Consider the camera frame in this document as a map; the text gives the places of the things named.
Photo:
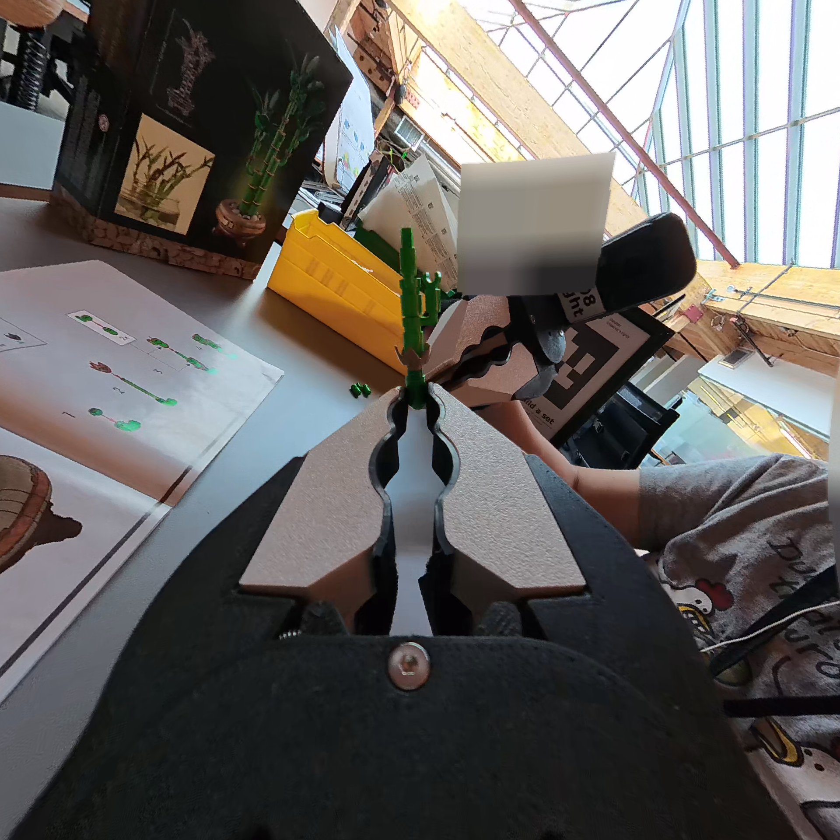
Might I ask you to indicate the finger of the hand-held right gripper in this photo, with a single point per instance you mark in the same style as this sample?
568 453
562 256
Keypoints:
508 380
469 325

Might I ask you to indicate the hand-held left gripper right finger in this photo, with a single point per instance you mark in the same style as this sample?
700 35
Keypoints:
505 518

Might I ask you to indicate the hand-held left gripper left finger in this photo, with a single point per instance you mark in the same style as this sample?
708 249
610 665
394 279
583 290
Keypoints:
315 518

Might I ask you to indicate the green lego bamboo stem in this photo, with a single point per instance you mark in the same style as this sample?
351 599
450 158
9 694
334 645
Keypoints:
413 308

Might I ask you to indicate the person's right forearm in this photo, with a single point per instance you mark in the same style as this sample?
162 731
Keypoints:
604 492

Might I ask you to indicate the small green lego piece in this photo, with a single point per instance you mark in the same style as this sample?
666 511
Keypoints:
359 390

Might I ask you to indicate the open lego instruction booklet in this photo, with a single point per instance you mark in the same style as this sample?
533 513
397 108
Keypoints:
98 394

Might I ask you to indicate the black lego set box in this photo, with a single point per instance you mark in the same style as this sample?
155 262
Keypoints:
197 118

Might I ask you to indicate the black framed marker sign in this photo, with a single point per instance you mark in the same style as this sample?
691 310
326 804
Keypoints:
613 367

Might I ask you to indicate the white paper bags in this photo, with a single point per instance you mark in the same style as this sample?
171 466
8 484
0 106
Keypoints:
420 210

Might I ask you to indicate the yellow plastic bin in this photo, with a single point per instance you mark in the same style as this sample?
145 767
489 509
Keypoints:
328 282

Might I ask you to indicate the white printed sheet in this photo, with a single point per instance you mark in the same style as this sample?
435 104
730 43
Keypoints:
351 124

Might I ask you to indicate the person's grey printed shirt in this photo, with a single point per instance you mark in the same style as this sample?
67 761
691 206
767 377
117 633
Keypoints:
741 525

